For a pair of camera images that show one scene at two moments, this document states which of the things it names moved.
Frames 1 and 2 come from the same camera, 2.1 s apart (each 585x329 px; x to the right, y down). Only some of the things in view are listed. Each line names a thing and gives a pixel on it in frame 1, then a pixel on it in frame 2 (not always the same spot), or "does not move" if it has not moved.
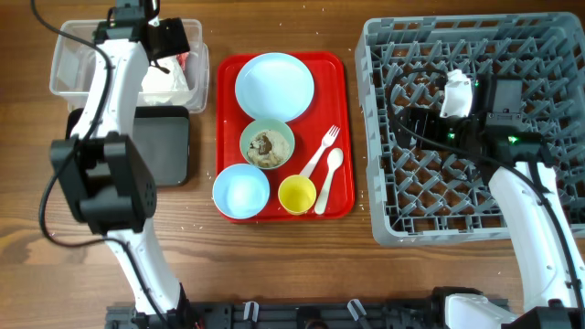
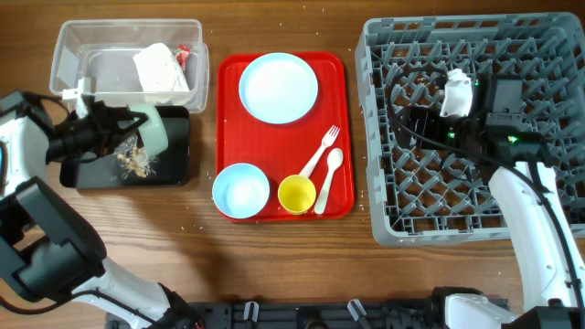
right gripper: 412,121 does not move
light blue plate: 274,86 does not move
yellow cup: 297,194 does not move
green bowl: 267,143 → 153,131
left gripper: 176,37 → 107,119
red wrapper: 182,58 does not move
